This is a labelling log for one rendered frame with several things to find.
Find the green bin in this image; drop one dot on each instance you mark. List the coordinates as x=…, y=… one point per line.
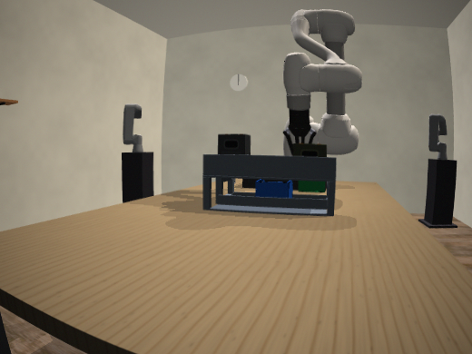
x=307, y=186

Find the blue bin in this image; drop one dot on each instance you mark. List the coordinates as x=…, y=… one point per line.
x=273, y=189

